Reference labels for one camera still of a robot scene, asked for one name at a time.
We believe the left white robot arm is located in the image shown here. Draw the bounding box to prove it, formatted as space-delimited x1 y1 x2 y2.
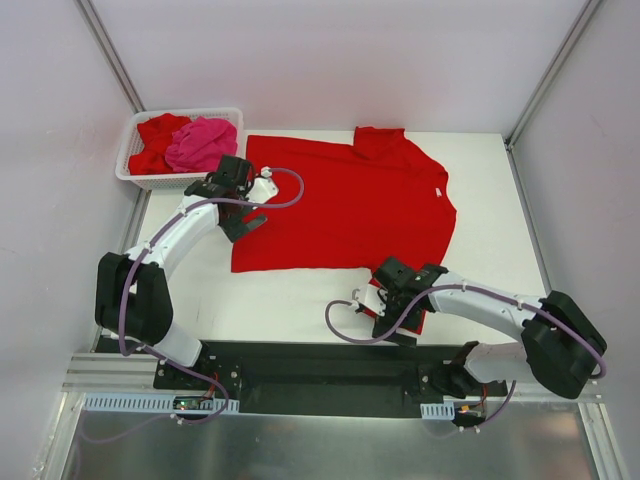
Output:
94 156 279 389

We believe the left aluminium frame post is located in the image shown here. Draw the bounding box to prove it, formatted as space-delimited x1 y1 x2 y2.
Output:
74 0 146 113

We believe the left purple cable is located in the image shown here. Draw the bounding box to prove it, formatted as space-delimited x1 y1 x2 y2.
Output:
79 167 306 444

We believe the pink t shirt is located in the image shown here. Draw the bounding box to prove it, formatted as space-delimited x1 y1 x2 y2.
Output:
165 117 238 173

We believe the right white cable duct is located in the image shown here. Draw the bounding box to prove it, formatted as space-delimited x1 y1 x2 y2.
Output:
420 401 456 421

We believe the white cable duct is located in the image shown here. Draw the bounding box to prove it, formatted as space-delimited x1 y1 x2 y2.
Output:
420 401 456 421
84 393 240 415

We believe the white plastic basket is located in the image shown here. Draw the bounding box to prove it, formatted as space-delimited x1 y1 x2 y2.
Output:
115 105 245 190

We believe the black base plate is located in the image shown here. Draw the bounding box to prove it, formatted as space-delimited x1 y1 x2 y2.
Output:
94 337 519 416

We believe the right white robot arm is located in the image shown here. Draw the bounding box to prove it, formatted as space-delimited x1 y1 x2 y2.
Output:
354 257 607 399

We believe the red t shirt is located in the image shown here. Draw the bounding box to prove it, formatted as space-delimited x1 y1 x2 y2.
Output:
128 113 191 176
230 125 459 335

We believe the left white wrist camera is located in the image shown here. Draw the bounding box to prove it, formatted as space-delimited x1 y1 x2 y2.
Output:
246 167 279 204

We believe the aluminium frame post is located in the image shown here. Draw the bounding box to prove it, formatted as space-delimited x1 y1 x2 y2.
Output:
74 0 146 113
505 0 605 152

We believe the left white cable duct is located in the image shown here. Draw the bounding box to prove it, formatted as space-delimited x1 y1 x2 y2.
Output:
84 393 240 415

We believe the right aluminium frame post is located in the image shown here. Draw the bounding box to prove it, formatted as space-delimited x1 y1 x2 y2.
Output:
505 0 605 152

